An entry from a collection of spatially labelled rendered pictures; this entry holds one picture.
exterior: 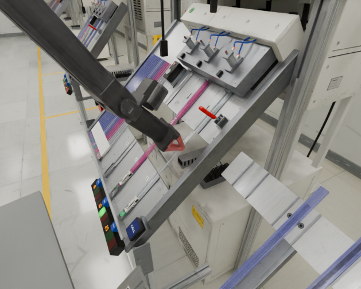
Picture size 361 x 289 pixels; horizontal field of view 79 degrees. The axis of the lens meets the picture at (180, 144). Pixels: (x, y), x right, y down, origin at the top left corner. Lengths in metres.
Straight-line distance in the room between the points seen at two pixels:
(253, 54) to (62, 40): 0.45
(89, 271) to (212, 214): 0.90
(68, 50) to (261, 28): 0.47
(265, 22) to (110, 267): 1.41
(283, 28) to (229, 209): 0.64
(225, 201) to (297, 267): 0.80
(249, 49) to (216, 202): 0.58
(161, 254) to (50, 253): 0.75
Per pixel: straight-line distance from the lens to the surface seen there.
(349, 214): 2.06
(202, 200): 0.93
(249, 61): 0.65
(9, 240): 1.05
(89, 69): 0.47
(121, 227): 0.75
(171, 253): 1.51
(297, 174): 1.17
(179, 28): 1.14
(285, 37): 0.65
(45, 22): 0.44
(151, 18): 1.97
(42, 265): 0.93
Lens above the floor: 1.34
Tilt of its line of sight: 36 degrees down
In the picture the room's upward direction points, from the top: straight up
